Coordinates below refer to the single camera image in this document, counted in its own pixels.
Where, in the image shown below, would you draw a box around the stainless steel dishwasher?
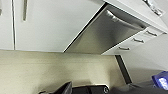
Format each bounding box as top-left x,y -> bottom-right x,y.
63,4 -> 148,55

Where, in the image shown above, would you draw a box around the white drawer unit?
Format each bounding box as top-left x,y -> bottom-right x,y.
100,25 -> 168,56

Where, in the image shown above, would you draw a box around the white two-door base cabinet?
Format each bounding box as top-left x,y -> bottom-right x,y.
0,0 -> 106,53

